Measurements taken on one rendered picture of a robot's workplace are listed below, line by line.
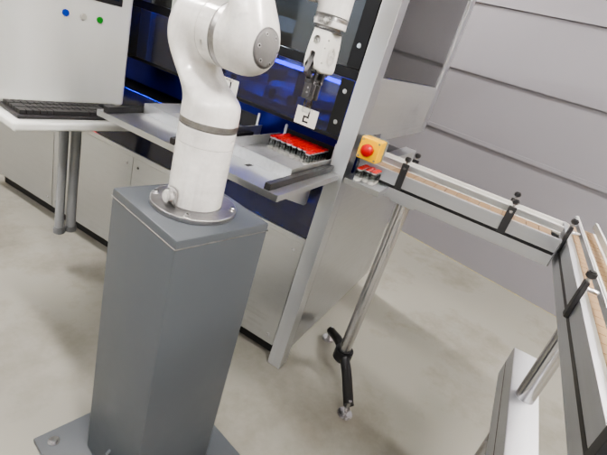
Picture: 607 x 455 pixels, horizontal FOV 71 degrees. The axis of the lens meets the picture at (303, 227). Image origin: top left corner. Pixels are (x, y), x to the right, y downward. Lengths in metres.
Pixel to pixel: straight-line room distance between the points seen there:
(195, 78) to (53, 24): 0.95
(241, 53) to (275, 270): 1.04
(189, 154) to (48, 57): 0.98
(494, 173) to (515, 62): 0.77
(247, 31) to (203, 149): 0.24
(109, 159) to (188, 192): 1.29
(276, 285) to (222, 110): 0.98
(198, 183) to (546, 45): 2.87
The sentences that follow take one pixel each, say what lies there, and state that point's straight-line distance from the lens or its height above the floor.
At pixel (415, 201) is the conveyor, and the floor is 0.87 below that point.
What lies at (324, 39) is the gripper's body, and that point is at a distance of 1.13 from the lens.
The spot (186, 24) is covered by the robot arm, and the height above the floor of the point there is 1.22.
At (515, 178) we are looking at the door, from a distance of 3.41.
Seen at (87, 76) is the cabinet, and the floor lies 0.91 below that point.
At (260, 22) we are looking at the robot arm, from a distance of 0.82.
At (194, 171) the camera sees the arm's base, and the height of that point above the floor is 0.96.
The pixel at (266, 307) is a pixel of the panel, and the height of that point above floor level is 0.25.
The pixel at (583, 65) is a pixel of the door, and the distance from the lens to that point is 3.38.
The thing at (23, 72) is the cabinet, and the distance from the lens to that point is 1.77.
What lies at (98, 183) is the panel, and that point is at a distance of 2.28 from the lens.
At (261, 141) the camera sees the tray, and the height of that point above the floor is 0.89.
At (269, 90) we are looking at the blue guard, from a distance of 1.57.
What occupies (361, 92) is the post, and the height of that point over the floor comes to 1.15.
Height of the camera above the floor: 1.27
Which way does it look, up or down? 24 degrees down
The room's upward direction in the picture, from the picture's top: 17 degrees clockwise
